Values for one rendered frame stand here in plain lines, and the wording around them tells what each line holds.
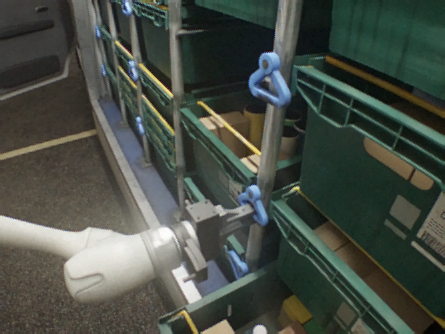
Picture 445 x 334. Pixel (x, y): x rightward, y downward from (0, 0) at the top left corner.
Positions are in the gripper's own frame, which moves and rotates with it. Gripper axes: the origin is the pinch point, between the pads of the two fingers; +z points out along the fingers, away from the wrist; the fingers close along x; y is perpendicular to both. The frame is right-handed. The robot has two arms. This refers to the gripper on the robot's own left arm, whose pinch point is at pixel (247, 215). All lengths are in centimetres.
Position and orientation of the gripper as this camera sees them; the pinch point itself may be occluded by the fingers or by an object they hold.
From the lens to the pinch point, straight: 66.3
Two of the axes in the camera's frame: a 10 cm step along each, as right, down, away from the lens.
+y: -5.0, -5.0, 7.1
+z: 8.7, -2.8, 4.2
